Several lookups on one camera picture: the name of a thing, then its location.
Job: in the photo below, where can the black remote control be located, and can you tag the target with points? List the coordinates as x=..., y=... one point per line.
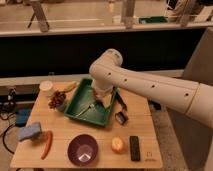
x=134, y=148

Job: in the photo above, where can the wooden table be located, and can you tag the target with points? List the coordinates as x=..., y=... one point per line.
x=140, y=124

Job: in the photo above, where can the green plastic tray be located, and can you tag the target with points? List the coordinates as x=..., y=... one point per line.
x=82, y=98

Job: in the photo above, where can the grey small plate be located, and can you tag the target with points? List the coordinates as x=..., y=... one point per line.
x=62, y=107

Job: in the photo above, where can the blue box on floor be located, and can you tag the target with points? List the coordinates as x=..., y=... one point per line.
x=22, y=116

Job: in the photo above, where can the blue sponge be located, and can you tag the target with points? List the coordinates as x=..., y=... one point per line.
x=31, y=131

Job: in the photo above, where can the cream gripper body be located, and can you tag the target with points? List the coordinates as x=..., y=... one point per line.
x=104, y=98

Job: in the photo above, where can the purple bowl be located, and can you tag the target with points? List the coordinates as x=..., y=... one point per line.
x=82, y=150

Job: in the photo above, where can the dark red grape bunch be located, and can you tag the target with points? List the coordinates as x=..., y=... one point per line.
x=57, y=99

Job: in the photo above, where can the white paper cup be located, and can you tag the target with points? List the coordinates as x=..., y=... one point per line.
x=47, y=88

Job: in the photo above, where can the yellow banana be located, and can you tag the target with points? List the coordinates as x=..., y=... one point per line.
x=70, y=87

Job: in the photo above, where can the black tape measure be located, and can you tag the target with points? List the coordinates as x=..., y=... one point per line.
x=120, y=116

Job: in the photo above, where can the yellow apple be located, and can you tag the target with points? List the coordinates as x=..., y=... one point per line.
x=117, y=145

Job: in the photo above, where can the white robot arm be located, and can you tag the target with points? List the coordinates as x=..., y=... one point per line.
x=191, y=98

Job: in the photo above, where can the silver fork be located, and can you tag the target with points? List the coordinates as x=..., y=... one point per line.
x=87, y=108

